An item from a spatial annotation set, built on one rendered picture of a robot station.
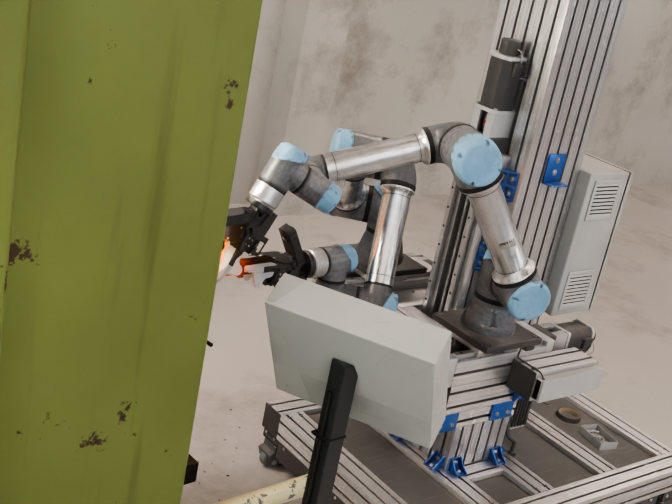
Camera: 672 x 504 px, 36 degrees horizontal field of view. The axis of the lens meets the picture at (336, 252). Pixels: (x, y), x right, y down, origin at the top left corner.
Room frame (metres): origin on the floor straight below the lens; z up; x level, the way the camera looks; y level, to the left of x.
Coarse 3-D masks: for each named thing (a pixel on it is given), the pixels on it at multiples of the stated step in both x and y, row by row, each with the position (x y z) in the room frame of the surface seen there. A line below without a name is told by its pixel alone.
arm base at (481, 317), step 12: (480, 300) 2.63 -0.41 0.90; (492, 300) 2.62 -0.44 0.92; (468, 312) 2.65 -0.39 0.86; (480, 312) 2.62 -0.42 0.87; (492, 312) 2.62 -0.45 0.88; (504, 312) 2.62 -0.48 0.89; (468, 324) 2.63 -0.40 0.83; (480, 324) 2.61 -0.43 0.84; (492, 324) 2.61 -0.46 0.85; (504, 324) 2.61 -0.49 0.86; (492, 336) 2.60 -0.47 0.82; (504, 336) 2.61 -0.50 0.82
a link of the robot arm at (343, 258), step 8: (328, 248) 2.47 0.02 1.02; (336, 248) 2.48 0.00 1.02; (344, 248) 2.49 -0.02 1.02; (352, 248) 2.51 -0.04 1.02; (328, 256) 2.44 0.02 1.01; (336, 256) 2.46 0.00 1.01; (344, 256) 2.47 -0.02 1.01; (352, 256) 2.49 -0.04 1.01; (336, 264) 2.45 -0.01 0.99; (344, 264) 2.47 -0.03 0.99; (352, 264) 2.49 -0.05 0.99; (328, 272) 2.44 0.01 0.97; (336, 272) 2.46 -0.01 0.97; (344, 272) 2.47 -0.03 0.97; (328, 280) 2.46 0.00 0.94; (336, 280) 2.46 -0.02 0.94
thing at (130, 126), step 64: (64, 0) 1.43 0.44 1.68; (128, 0) 1.50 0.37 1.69; (192, 0) 1.58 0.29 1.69; (256, 0) 1.66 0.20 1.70; (64, 64) 1.44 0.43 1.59; (128, 64) 1.51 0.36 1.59; (192, 64) 1.59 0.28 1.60; (64, 128) 1.44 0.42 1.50; (128, 128) 1.52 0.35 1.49; (192, 128) 1.60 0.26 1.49; (64, 192) 1.45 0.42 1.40; (128, 192) 1.53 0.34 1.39; (192, 192) 1.61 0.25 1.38; (64, 256) 1.46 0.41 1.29; (128, 256) 1.54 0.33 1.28; (192, 256) 1.63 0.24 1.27; (64, 320) 1.47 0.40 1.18; (128, 320) 1.55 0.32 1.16; (192, 320) 1.64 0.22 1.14; (0, 384) 1.40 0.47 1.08; (64, 384) 1.48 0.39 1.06; (128, 384) 1.56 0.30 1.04; (192, 384) 1.66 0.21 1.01; (0, 448) 1.40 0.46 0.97; (64, 448) 1.48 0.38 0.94; (128, 448) 1.57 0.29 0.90
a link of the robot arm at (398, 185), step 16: (384, 176) 2.65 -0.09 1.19; (400, 176) 2.63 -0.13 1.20; (416, 176) 2.67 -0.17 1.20; (384, 192) 2.63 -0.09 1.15; (400, 192) 2.62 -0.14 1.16; (384, 208) 2.60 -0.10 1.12; (400, 208) 2.60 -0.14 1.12; (384, 224) 2.57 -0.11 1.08; (400, 224) 2.58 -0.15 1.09; (384, 240) 2.55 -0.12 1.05; (400, 240) 2.57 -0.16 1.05; (384, 256) 2.53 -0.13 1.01; (368, 272) 2.52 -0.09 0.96; (384, 272) 2.50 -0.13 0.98; (368, 288) 2.49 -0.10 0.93; (384, 288) 2.49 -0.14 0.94; (384, 304) 2.46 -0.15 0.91
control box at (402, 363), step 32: (288, 288) 1.77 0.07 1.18; (320, 288) 1.77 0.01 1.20; (288, 320) 1.74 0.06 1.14; (320, 320) 1.70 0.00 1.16; (352, 320) 1.70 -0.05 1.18; (384, 320) 1.71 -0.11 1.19; (416, 320) 1.71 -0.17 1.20; (288, 352) 1.79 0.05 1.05; (320, 352) 1.74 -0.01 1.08; (352, 352) 1.70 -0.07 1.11; (384, 352) 1.66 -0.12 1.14; (416, 352) 1.64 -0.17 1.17; (448, 352) 1.70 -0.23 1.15; (288, 384) 1.84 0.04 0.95; (320, 384) 1.80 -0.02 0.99; (384, 384) 1.71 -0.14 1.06; (416, 384) 1.67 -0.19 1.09; (352, 416) 1.81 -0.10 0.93; (384, 416) 1.76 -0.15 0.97; (416, 416) 1.72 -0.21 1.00
